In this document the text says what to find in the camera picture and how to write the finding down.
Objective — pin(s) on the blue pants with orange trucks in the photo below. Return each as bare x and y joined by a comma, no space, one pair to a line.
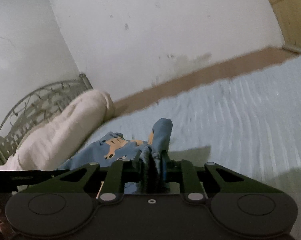
151,155

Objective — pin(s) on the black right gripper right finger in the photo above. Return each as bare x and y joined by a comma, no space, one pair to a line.
181,179

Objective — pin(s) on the grey metal headboard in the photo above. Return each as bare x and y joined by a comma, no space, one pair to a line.
35,108

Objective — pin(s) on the cream white comforter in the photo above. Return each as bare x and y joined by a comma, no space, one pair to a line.
50,144

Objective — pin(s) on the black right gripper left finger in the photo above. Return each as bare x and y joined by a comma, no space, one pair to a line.
92,180

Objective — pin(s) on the light blue bed sheet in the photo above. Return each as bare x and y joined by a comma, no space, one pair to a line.
250,124

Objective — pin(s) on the brown wooden bed frame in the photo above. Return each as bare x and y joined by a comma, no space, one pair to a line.
251,62

